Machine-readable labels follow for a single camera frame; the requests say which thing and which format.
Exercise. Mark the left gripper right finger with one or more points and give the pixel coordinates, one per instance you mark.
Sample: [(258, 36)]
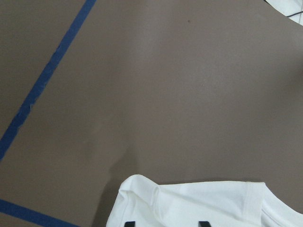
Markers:
[(203, 224)]

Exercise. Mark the white long-sleeve printed shirt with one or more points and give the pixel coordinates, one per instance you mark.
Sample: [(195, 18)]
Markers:
[(221, 203)]

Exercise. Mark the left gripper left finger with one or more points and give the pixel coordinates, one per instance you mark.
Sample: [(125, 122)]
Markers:
[(129, 224)]

